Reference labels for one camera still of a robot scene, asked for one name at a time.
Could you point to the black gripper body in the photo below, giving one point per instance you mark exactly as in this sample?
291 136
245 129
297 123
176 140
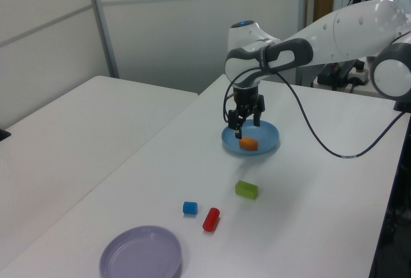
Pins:
245 98

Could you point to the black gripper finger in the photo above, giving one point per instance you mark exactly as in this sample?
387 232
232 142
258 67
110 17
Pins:
233 120
260 104

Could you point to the orange block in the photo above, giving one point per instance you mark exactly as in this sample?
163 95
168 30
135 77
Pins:
248 144

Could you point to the green block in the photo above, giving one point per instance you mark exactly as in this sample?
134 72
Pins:
246 189

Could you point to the blue block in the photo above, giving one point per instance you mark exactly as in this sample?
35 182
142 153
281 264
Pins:
190 208

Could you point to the red cylinder block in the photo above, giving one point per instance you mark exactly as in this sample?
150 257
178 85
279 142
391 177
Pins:
211 219

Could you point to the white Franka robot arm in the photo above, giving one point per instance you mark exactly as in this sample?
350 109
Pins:
346 34

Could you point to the blue plate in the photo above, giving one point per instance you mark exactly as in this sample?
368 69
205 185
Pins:
266 136

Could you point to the black floor equipment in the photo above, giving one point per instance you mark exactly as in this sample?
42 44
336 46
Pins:
330 77

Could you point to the white power strip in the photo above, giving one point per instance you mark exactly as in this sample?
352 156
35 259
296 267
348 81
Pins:
359 74

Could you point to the brown wooden panel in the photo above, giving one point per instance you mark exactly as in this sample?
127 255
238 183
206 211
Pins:
324 2

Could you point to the purple plate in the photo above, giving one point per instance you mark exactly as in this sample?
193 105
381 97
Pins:
141 255

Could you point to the grey partition end post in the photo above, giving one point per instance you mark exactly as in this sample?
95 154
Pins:
303 2

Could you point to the grey partition corner post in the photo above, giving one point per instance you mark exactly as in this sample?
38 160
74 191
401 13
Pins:
102 27

